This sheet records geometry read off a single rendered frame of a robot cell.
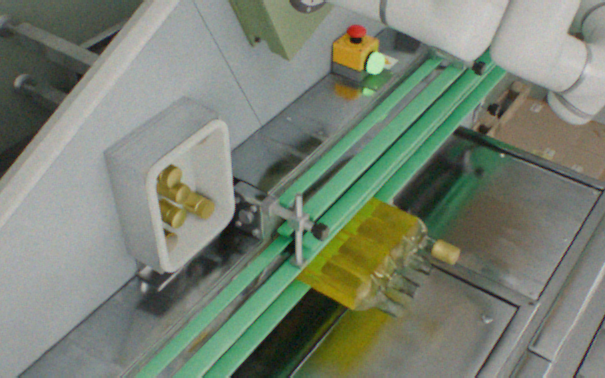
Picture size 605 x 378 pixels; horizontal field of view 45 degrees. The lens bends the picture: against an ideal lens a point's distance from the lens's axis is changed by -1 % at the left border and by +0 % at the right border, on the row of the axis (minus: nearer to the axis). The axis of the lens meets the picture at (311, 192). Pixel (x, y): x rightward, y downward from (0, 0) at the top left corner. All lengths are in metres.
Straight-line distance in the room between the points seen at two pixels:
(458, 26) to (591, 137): 4.82
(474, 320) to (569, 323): 0.18
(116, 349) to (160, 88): 0.41
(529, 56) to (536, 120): 4.77
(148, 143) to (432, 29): 0.44
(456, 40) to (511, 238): 0.73
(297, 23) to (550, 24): 0.40
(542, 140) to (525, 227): 3.98
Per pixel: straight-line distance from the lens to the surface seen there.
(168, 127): 1.12
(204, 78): 1.21
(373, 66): 1.51
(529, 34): 1.10
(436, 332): 1.43
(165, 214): 1.19
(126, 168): 1.08
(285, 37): 1.21
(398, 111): 1.49
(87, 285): 1.21
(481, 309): 1.49
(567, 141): 5.73
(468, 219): 1.71
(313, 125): 1.41
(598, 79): 1.17
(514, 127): 5.75
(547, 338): 1.48
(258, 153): 1.34
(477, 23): 1.05
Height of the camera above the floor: 1.46
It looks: 25 degrees down
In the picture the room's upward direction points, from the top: 116 degrees clockwise
